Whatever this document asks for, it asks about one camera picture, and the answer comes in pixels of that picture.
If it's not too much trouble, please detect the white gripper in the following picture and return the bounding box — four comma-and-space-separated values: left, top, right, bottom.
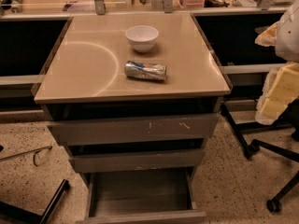
255, 22, 299, 125

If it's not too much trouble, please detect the black desk frame leg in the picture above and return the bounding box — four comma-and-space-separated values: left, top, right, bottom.
221, 105, 297, 161

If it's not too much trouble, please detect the grey top drawer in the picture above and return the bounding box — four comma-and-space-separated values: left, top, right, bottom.
48, 113, 219, 146

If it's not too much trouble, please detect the grey bottom drawer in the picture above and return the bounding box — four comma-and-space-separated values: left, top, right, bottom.
76, 168, 206, 224

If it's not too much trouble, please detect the grey middle drawer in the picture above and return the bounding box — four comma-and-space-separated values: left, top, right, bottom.
69, 148, 204, 173

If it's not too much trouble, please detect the crushed silver blue can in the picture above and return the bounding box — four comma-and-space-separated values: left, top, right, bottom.
124, 61, 166, 81

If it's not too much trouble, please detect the black office chair base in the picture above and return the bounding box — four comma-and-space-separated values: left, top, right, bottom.
248, 138, 299, 214

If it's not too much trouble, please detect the white bowl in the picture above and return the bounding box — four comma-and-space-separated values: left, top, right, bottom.
125, 25, 159, 53

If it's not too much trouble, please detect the black stand leg left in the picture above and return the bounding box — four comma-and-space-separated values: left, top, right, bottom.
0, 179, 70, 224

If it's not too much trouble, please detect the thin metal rod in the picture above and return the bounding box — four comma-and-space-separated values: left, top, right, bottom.
0, 146, 52, 166

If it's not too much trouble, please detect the grey drawer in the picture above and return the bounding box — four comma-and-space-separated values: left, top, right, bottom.
48, 113, 219, 146
69, 148, 204, 173
76, 168, 206, 224

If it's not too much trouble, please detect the grey drawer cabinet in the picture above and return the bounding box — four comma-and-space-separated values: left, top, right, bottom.
31, 12, 234, 224

